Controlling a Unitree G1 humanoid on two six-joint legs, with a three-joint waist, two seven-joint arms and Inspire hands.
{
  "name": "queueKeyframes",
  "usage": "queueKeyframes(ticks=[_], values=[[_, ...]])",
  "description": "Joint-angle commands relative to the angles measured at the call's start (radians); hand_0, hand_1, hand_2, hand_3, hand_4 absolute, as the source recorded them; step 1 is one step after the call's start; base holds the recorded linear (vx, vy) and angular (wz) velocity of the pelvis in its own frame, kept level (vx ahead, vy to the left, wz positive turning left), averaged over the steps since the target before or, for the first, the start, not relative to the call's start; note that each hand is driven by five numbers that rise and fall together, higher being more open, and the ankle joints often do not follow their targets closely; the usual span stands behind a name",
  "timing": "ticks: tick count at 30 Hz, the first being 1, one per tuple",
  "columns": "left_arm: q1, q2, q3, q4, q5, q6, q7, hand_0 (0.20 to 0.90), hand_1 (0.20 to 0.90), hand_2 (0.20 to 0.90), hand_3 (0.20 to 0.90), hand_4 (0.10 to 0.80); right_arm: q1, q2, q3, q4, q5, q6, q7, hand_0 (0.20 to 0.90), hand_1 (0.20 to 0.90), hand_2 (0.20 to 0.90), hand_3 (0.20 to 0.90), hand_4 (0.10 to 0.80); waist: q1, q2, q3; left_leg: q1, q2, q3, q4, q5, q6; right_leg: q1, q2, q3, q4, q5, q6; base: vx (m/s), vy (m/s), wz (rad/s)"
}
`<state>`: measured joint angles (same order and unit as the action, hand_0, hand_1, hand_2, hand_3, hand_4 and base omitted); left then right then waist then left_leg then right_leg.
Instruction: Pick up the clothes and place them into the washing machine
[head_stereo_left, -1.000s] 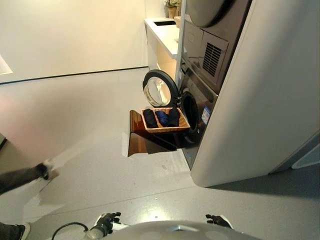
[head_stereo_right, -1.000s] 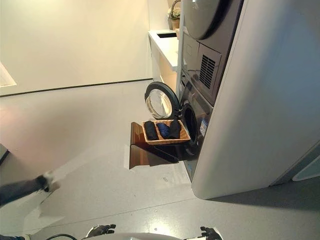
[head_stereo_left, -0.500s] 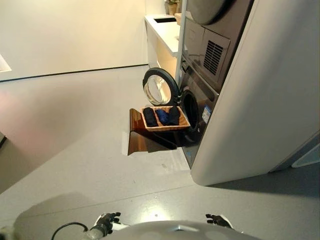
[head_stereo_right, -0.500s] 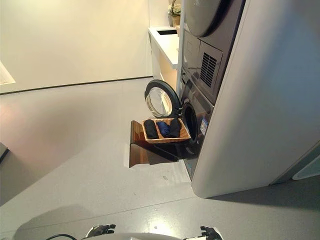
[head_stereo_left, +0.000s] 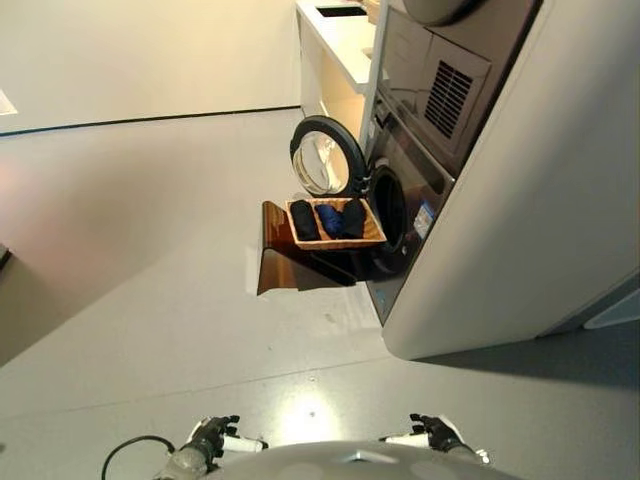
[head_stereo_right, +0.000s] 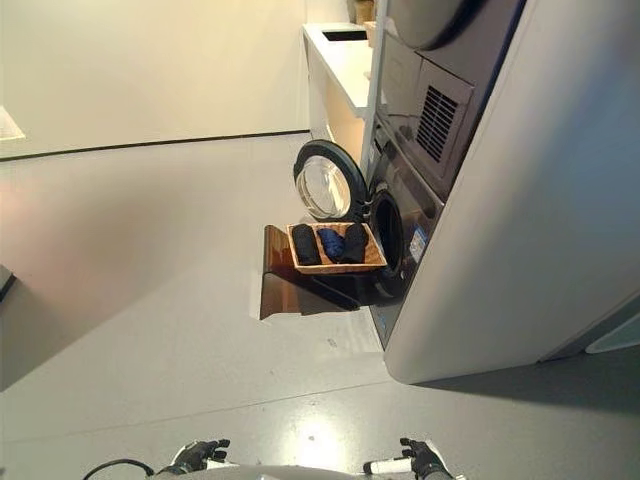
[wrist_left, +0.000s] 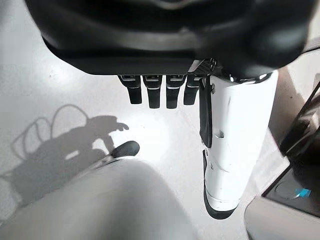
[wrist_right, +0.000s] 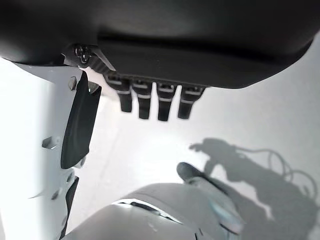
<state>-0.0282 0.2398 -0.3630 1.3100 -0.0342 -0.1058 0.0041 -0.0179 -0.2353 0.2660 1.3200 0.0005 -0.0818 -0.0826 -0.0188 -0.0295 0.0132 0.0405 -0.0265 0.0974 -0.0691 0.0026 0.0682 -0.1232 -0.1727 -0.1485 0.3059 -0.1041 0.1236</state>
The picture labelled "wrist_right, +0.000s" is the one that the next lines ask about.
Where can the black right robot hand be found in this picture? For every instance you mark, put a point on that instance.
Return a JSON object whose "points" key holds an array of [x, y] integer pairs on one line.
{"points": [[175, 37]]}

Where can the black robot foot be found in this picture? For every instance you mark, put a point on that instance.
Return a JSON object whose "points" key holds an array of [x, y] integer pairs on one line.
{"points": [[187, 170]]}

